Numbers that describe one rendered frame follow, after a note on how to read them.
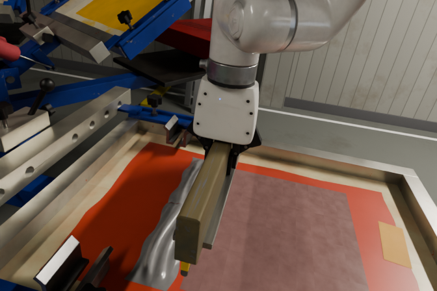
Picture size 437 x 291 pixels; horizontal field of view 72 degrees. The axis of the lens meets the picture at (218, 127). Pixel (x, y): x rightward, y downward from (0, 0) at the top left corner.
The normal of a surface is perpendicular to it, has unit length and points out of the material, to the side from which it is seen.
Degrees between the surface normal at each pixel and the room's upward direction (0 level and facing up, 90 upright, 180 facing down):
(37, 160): 90
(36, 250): 0
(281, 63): 90
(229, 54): 89
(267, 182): 0
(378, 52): 90
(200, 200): 1
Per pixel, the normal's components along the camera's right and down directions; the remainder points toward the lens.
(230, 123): -0.22, 0.41
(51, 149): 0.97, 0.20
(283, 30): 0.47, 0.49
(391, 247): 0.11, -0.87
